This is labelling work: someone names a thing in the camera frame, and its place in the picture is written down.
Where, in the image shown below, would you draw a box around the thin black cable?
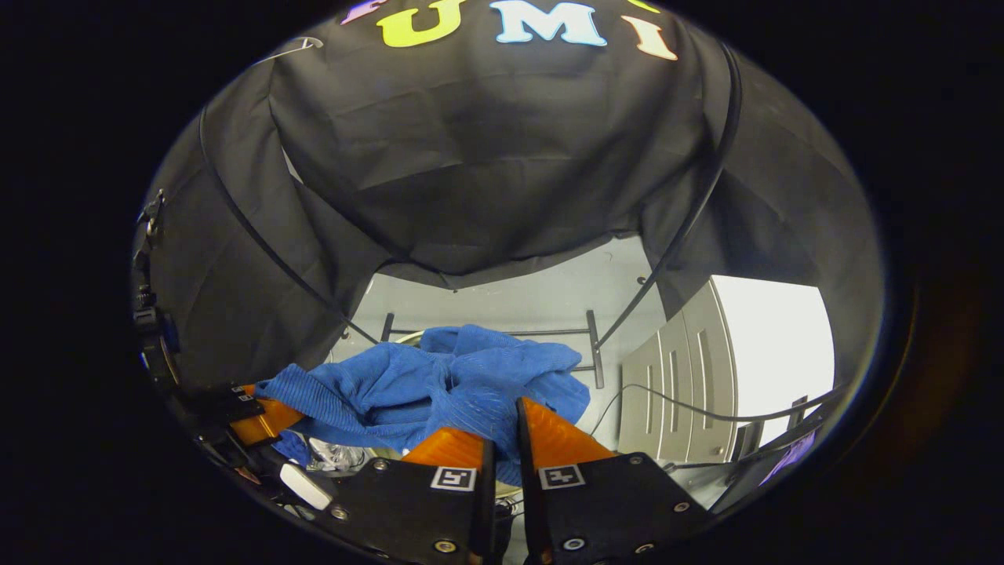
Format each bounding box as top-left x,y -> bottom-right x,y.
588,383 -> 844,438

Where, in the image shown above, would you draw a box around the blue corduroy jacket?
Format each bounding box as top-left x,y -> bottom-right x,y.
253,324 -> 591,487

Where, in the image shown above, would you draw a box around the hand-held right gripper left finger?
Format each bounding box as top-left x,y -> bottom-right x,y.
326,428 -> 497,565

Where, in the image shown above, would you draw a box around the white clothes hanger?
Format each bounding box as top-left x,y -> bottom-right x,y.
255,35 -> 324,65

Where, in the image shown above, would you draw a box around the black metal clothes rack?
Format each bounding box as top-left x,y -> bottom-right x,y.
198,43 -> 744,391

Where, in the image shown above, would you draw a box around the white drawer cabinet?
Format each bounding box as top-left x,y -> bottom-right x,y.
618,275 -> 836,465

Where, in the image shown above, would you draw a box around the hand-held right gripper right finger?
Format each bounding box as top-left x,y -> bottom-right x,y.
515,396 -> 711,565

